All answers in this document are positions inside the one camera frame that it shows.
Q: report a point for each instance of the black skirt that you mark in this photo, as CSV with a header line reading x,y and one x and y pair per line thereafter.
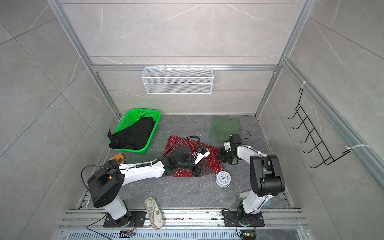
x,y
134,137

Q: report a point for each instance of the green skirt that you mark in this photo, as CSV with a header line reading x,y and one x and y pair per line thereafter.
x,y
222,127

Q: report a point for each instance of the black wall hook rack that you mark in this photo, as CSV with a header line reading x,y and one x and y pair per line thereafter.
x,y
313,136

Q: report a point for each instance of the orange plush toy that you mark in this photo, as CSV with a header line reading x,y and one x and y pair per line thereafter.
x,y
119,158

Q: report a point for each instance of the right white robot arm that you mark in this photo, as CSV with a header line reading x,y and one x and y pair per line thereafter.
x,y
266,178

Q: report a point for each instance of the green plastic basket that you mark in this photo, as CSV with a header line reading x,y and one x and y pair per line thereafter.
x,y
132,117

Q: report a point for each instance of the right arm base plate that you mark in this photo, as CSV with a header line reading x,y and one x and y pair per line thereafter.
x,y
231,220

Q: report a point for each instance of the white wire mesh basket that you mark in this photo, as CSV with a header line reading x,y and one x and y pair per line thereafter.
x,y
178,80

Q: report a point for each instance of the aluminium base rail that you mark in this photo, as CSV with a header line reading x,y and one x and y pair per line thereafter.
x,y
183,224

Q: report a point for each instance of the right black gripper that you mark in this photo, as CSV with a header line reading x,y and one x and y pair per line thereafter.
x,y
221,156

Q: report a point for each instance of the red polka dot skirt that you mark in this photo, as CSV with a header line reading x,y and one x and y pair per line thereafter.
x,y
208,165

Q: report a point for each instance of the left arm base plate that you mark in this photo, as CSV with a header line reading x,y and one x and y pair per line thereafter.
x,y
127,221

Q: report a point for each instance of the patterned beige shoe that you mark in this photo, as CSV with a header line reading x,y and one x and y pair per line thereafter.
x,y
155,214

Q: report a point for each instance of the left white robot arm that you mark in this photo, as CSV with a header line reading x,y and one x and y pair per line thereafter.
x,y
105,184

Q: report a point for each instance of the beige small remote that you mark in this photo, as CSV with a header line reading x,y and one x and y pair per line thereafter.
x,y
244,195

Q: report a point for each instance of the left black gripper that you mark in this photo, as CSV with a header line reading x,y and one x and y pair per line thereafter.
x,y
199,172

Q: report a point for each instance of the white round clock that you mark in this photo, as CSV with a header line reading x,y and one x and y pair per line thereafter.
x,y
223,179

